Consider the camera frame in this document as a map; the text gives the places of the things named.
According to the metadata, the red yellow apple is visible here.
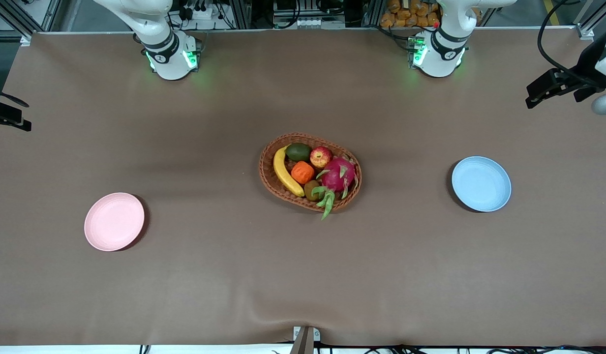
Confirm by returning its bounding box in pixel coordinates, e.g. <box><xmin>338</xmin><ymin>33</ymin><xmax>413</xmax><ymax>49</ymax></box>
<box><xmin>310</xmin><ymin>146</ymin><xmax>333</xmax><ymax>169</ymax></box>

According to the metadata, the yellow banana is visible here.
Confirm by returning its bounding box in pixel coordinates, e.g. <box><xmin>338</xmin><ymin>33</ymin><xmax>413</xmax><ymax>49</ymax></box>
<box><xmin>273</xmin><ymin>146</ymin><xmax>305</xmax><ymax>198</ymax></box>

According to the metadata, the light blue plate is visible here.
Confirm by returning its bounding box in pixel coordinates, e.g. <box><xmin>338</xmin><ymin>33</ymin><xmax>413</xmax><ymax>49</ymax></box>
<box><xmin>451</xmin><ymin>156</ymin><xmax>512</xmax><ymax>213</ymax></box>

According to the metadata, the pink plate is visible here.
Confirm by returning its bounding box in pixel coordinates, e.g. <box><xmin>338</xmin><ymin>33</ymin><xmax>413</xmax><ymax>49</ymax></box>
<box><xmin>84</xmin><ymin>192</ymin><xmax>145</xmax><ymax>252</ymax></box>

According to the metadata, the pile of orange fruit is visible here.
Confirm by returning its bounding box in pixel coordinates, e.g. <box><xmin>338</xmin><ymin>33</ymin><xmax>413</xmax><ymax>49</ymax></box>
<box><xmin>380</xmin><ymin>0</ymin><xmax>482</xmax><ymax>28</ymax></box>

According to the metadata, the pink dragon fruit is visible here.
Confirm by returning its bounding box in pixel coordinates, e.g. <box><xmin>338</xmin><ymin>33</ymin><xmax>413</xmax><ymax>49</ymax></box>
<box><xmin>311</xmin><ymin>156</ymin><xmax>359</xmax><ymax>220</ymax></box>

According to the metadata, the white terminal strip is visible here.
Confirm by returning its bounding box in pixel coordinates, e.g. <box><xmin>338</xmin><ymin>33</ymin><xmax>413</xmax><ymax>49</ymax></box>
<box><xmin>297</xmin><ymin>17</ymin><xmax>346</xmax><ymax>29</ymax></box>

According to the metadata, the brown kiwi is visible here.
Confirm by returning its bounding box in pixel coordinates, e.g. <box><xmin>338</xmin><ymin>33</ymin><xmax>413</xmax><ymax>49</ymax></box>
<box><xmin>303</xmin><ymin>180</ymin><xmax>323</xmax><ymax>202</ymax></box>

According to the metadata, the green avocado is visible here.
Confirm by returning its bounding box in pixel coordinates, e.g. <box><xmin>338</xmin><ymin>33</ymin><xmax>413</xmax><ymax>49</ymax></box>
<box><xmin>285</xmin><ymin>143</ymin><xmax>312</xmax><ymax>162</ymax></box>

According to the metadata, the orange tangerine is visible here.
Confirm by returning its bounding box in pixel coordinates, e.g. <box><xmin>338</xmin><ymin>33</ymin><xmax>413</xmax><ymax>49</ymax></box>
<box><xmin>291</xmin><ymin>161</ymin><xmax>315</xmax><ymax>185</ymax></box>

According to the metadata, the brown wicker basket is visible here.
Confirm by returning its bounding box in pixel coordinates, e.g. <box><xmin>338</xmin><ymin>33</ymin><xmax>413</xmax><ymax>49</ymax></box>
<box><xmin>258</xmin><ymin>133</ymin><xmax>363</xmax><ymax>213</ymax></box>

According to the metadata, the brown table cloth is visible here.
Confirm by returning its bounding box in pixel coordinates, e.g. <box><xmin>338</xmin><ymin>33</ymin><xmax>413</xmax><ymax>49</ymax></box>
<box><xmin>0</xmin><ymin>27</ymin><xmax>606</xmax><ymax>347</ymax></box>

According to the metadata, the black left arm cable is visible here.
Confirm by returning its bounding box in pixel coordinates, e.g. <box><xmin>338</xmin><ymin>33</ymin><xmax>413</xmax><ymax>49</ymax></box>
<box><xmin>537</xmin><ymin>0</ymin><xmax>596</xmax><ymax>88</ymax></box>

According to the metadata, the aluminium frame post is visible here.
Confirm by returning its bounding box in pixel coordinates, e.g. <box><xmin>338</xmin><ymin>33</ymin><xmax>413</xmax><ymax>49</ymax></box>
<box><xmin>0</xmin><ymin>0</ymin><xmax>62</xmax><ymax>41</ymax></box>
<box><xmin>574</xmin><ymin>0</ymin><xmax>606</xmax><ymax>41</ymax></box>

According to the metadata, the metal edge bracket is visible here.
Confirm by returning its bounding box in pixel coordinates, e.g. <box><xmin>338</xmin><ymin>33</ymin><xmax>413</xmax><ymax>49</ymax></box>
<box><xmin>292</xmin><ymin>325</ymin><xmax>321</xmax><ymax>354</ymax></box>

